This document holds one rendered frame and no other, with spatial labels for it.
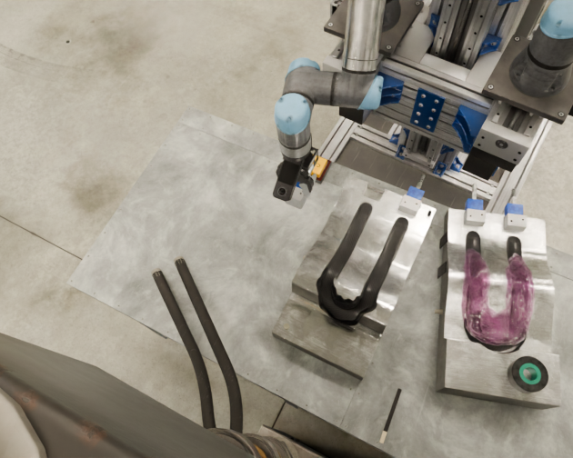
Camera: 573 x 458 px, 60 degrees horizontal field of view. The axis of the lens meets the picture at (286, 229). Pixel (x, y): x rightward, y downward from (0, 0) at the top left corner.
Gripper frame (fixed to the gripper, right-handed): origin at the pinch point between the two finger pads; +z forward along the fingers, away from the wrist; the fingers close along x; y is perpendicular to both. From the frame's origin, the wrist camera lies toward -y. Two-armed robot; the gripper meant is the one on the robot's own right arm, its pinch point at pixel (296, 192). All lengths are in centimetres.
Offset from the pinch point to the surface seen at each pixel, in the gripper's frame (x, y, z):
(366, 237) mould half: -21.8, -1.6, 6.5
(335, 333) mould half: -25.0, -28.7, 8.8
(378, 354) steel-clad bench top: -37.3, -27.7, 14.8
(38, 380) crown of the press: -25, -56, -104
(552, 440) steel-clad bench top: -83, -28, 15
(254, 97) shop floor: 73, 85, 95
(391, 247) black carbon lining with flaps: -29.2, -1.2, 7.0
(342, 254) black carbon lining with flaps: -18.2, -9.2, 6.0
